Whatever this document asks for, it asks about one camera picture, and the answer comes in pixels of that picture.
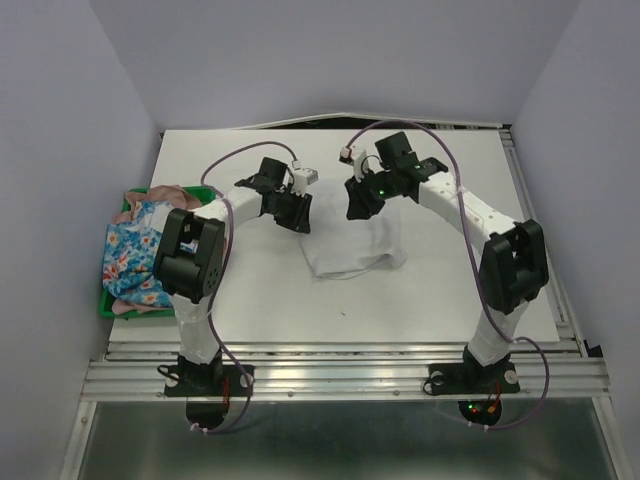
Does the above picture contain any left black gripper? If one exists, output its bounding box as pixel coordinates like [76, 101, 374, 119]
[268, 187, 312, 235]

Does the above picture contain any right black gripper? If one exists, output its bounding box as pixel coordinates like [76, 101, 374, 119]
[344, 167, 397, 221]

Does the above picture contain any white skirt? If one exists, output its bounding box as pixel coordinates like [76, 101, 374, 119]
[299, 180, 407, 280]

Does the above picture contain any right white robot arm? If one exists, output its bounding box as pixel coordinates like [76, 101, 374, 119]
[339, 132, 549, 390]

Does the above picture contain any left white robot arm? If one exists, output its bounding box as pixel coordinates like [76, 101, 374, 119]
[153, 157, 318, 394]

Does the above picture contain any green plastic bin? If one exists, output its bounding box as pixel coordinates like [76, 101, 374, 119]
[96, 185, 219, 321]

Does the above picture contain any pink skirt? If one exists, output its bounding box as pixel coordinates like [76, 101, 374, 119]
[110, 183, 231, 317]

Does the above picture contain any blue floral skirt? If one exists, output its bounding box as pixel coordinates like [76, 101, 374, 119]
[102, 200, 173, 310]

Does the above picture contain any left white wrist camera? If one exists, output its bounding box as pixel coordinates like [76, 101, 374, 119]
[289, 160, 319, 197]

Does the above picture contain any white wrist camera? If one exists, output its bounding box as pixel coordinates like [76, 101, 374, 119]
[339, 146, 371, 182]
[289, 160, 319, 197]

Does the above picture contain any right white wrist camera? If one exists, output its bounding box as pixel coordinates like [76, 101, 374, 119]
[339, 146, 371, 182]

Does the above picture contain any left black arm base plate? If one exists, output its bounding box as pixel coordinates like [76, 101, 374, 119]
[157, 364, 248, 398]

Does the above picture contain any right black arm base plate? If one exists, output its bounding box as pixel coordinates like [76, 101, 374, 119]
[427, 362, 521, 396]

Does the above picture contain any aluminium table frame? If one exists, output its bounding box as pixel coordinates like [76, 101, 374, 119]
[59, 122, 636, 480]

